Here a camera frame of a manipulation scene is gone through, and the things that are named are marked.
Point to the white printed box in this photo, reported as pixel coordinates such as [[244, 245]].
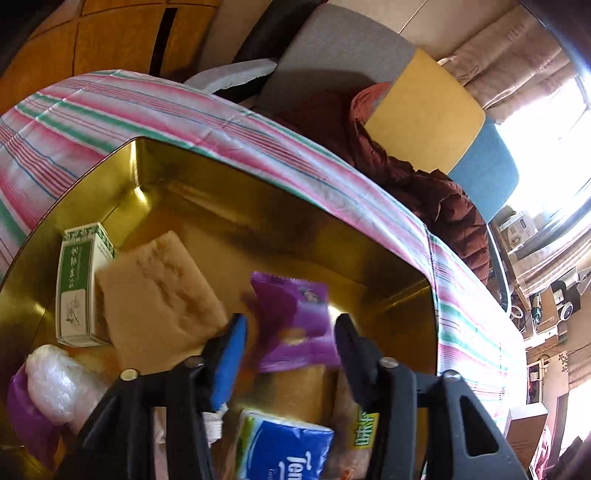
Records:
[[519, 230]]

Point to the bright window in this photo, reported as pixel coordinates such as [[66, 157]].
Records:
[[554, 152]]

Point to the clear plastic bag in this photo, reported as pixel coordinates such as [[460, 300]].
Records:
[[60, 383]]

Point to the black mini stereo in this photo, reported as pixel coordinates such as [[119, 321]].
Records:
[[568, 304]]

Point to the black cushion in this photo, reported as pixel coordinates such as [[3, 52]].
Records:
[[277, 27]]

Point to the maroon puffer jacket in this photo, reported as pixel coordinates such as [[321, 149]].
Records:
[[438, 203]]

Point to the blue tissue pack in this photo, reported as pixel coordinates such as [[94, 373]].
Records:
[[281, 447]]

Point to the striped tablecloth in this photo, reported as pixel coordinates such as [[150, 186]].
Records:
[[69, 134]]

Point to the green white carton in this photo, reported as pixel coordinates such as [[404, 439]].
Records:
[[78, 286]]

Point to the brown cardboard box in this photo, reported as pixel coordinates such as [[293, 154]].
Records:
[[526, 438]]

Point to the beige patterned curtain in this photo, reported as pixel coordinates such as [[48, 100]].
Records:
[[517, 64], [554, 267]]

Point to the green snack packet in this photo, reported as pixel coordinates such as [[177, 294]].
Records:
[[362, 434]]

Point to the purple packet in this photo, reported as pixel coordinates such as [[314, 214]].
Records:
[[27, 415], [295, 318]]

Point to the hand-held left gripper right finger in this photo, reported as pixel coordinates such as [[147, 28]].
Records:
[[355, 364]]

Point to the wooden cabinet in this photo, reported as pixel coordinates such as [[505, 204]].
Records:
[[106, 41]]

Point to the white packet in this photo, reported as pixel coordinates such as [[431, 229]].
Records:
[[214, 427]]

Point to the tan sponge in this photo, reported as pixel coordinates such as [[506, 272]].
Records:
[[157, 295]]

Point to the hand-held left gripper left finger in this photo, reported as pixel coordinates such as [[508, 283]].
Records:
[[231, 360]]

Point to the grey yellow blue armchair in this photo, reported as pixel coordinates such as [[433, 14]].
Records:
[[425, 115]]

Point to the gold rectangular box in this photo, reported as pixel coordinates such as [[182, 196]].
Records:
[[277, 221]]

